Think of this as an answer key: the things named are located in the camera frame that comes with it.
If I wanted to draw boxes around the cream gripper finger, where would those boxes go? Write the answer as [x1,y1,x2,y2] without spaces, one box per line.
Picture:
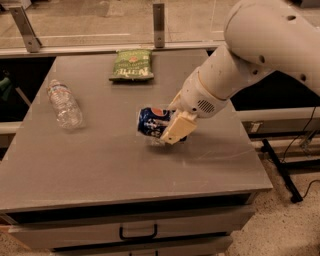
[160,110,197,145]

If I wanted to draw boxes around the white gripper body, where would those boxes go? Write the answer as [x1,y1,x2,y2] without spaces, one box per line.
[168,67,230,118]

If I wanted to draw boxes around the blue pepsi can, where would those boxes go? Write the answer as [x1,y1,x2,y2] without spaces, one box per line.
[137,107,175,144]

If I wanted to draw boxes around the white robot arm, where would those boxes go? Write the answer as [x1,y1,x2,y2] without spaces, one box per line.
[161,0,320,144]

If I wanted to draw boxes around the green chip bag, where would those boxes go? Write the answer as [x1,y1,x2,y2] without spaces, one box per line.
[109,49,154,81]

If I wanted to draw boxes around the clear plastic water bottle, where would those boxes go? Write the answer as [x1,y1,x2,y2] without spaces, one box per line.
[47,80,83,130]

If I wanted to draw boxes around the grey drawer cabinet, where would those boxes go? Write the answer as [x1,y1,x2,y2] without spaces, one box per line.
[0,50,271,256]

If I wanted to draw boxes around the black floor bar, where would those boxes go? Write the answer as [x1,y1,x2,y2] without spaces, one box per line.
[261,139,303,203]

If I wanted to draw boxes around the middle metal railing bracket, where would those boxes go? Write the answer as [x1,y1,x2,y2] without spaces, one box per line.
[153,3,165,48]

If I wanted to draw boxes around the metal railing bracket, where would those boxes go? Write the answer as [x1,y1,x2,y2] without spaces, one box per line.
[9,6,42,53]
[153,3,165,48]

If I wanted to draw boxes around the black upper drawer handle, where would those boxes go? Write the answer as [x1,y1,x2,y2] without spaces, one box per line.
[119,224,158,241]

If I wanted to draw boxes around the black drawer handle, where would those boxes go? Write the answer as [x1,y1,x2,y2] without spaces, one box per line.
[128,249,159,256]
[119,224,158,241]

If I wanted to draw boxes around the black lower drawer handle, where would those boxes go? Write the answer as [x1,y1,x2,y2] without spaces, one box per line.
[128,249,159,256]

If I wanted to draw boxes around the black cable on floor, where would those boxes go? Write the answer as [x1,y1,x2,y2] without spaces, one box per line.
[301,179,320,198]

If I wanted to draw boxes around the left metal railing bracket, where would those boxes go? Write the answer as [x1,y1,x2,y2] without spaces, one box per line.
[9,6,42,53]

